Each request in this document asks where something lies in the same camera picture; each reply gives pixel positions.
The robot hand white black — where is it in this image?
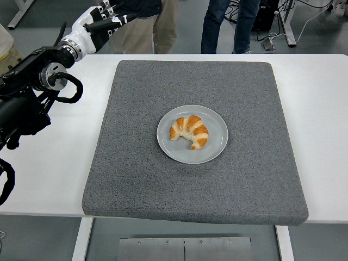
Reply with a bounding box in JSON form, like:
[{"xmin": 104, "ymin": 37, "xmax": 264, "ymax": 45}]
[{"xmin": 61, "ymin": 0, "xmax": 136, "ymax": 57}]

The croissant bread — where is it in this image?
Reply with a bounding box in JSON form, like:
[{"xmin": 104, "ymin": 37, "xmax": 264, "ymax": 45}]
[{"xmin": 169, "ymin": 115, "xmax": 209, "ymax": 151}]

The round grey plate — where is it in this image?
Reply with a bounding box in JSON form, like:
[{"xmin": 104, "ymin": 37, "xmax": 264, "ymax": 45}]
[{"xmin": 156, "ymin": 104, "xmax": 229, "ymax": 165}]

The grey metal plate with screws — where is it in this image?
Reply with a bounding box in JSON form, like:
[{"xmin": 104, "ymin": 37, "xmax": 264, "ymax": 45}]
[{"xmin": 117, "ymin": 237, "xmax": 253, "ymax": 261}]

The black equipment box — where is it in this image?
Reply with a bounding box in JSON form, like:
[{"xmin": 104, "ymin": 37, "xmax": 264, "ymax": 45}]
[{"xmin": 251, "ymin": 0, "xmax": 281, "ymax": 32}]

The grey power strip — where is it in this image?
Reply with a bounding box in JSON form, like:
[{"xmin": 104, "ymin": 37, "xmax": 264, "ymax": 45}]
[{"xmin": 261, "ymin": 38, "xmax": 277, "ymax": 52}]

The grey speckled mat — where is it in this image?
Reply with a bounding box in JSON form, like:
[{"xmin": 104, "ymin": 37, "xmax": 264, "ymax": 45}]
[{"xmin": 82, "ymin": 59, "xmax": 310, "ymax": 227}]

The white table leg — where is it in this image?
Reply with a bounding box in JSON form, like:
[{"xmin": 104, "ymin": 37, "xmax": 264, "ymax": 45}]
[
  {"xmin": 71, "ymin": 216, "xmax": 95, "ymax": 261},
  {"xmin": 275, "ymin": 225, "xmax": 295, "ymax": 261}
]

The white desk frame leg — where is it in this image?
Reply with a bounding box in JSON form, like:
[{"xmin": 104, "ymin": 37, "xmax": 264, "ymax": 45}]
[
  {"xmin": 278, "ymin": 0, "xmax": 297, "ymax": 48},
  {"xmin": 7, "ymin": 0, "xmax": 35, "ymax": 29}
]

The black cable bundle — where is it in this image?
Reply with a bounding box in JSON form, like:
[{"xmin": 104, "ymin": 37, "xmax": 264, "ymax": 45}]
[{"xmin": 224, "ymin": 0, "xmax": 240, "ymax": 23}]

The white cable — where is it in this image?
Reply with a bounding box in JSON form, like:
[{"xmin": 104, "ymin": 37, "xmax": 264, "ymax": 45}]
[{"xmin": 260, "ymin": 5, "xmax": 337, "ymax": 44}]

